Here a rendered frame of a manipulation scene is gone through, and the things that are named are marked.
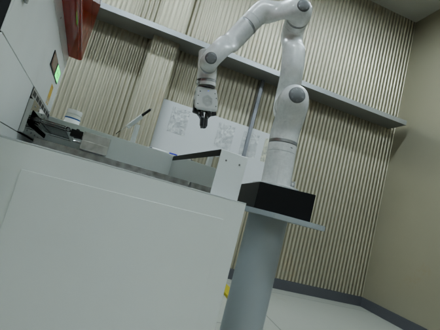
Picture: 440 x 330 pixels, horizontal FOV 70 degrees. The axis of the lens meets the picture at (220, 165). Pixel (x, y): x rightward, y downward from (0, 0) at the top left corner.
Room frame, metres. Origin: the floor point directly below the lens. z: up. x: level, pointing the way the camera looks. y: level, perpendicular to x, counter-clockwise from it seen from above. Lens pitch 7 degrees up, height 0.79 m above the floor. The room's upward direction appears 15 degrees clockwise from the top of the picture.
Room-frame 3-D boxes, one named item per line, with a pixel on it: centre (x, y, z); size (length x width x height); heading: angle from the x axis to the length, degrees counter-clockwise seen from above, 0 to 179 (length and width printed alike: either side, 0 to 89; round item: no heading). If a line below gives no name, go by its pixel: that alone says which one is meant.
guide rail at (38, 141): (1.05, 0.33, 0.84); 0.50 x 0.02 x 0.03; 112
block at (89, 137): (0.99, 0.40, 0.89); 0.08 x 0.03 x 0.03; 112
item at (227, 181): (1.21, 0.07, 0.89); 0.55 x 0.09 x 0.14; 22
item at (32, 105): (1.04, 0.62, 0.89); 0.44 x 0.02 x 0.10; 22
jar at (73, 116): (1.53, 0.75, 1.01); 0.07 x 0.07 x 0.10
